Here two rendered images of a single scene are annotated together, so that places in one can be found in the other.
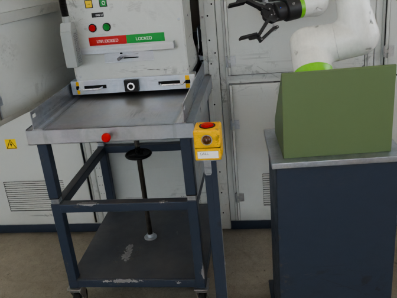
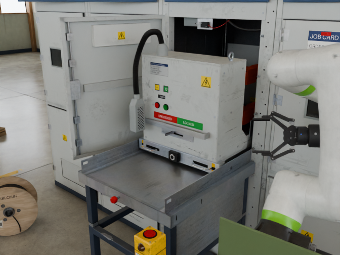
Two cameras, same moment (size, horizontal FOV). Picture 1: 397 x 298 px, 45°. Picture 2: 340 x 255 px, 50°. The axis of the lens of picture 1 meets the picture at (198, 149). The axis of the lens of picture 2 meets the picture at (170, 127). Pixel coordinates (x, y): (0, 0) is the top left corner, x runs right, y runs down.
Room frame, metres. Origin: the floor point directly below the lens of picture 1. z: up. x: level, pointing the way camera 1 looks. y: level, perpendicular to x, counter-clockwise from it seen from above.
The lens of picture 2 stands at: (0.53, -0.66, 1.65)
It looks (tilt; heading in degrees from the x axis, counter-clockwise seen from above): 19 degrees down; 33
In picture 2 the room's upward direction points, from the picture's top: straight up
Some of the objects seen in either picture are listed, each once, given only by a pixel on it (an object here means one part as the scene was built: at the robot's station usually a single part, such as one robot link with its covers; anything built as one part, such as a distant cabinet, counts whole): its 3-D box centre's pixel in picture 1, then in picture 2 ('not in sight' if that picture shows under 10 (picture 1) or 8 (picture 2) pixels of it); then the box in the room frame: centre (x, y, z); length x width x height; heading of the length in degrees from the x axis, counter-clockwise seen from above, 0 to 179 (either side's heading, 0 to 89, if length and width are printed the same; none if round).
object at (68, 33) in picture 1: (71, 44); (137, 114); (1.98, 0.47, 1.09); 0.08 x 0.05 x 0.17; 172
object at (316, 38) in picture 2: not in sight; (323, 56); (2.19, -0.37, 1.43); 0.15 x 0.01 x 0.21; 81
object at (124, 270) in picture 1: (142, 182); (168, 230); (1.96, 0.26, 0.46); 0.64 x 0.58 x 0.66; 171
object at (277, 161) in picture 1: (328, 143); not in sight; (1.53, -0.45, 0.74); 0.42 x 0.32 x 0.02; 85
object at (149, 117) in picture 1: (131, 105); (168, 171); (1.96, 0.26, 0.82); 0.68 x 0.62 x 0.06; 171
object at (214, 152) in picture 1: (208, 141); (150, 246); (1.38, -0.03, 0.85); 0.08 x 0.08 x 0.10; 81
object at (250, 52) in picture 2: not in sight; (263, 60); (2.91, 0.12, 1.28); 0.58 x 0.02 x 0.19; 81
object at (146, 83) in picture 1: (133, 83); (178, 154); (2.04, 0.25, 0.90); 0.54 x 0.05 x 0.06; 82
